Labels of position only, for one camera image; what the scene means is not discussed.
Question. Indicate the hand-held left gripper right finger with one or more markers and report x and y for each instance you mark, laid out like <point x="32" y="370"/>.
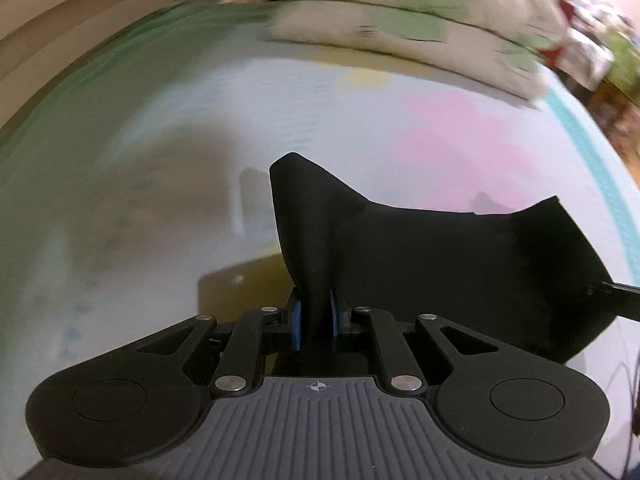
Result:
<point x="333" y="321"/>

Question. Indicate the green box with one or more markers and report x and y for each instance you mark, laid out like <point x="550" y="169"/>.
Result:
<point x="625" y="67"/>

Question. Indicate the pastel printed bed sheet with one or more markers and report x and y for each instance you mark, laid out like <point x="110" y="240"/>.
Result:
<point x="150" y="170"/>

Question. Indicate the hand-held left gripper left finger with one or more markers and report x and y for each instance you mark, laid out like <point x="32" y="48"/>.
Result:
<point x="296" y="328"/>

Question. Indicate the black pants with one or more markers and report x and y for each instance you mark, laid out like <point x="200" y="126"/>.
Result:
<point x="425" y="265"/>

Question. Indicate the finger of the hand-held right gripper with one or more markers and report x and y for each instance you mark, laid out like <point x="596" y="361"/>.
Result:
<point x="617" y="297"/>

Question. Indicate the red packet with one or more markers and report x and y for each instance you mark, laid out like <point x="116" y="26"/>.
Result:
<point x="557" y="52"/>

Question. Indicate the wooden headboard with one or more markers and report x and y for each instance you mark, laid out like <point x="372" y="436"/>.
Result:
<point x="90" y="25"/>

